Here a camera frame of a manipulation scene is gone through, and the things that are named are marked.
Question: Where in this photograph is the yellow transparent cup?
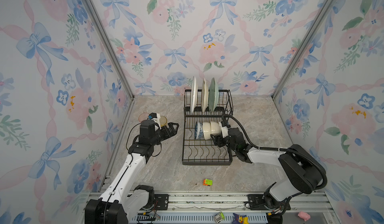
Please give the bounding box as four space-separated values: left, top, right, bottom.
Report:
159 116 168 127

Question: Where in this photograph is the pink transparent cup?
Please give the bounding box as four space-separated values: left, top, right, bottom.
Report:
138 113 150 123

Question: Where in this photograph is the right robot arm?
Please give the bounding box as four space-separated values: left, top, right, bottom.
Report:
211 128 328 215

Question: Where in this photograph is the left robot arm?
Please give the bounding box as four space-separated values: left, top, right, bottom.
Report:
84 119 179 224

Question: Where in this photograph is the cream ceramic bowl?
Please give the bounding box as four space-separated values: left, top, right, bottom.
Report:
203 122 222 141

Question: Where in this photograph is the blue floral bowl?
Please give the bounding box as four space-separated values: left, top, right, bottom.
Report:
194 122 204 140

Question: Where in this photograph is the small colourful toy cube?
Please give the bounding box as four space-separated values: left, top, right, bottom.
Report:
203 179 213 186

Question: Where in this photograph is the white plate with blue rim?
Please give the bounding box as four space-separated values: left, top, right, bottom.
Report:
190 76 198 115

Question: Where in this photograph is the green plate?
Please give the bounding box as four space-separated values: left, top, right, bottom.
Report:
209 78 219 113

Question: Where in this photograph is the cream plate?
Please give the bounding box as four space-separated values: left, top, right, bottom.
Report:
202 78 209 113

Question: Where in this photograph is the green white small box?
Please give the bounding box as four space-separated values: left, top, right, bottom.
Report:
214 212 226 224

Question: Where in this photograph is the purple yellow toy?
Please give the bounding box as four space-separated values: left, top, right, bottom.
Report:
232 213 249 224

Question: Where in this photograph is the pink toy pig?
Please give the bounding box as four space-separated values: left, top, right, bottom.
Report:
298 212 311 222

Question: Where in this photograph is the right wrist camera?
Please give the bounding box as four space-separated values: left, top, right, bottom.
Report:
219 122 229 138

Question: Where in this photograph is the black wire dish rack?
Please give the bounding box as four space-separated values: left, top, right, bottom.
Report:
182 89 234 166

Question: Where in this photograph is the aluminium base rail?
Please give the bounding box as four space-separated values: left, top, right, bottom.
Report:
78 190 340 224

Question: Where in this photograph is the black corrugated cable hose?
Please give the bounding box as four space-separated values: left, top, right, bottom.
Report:
221 114 328 192

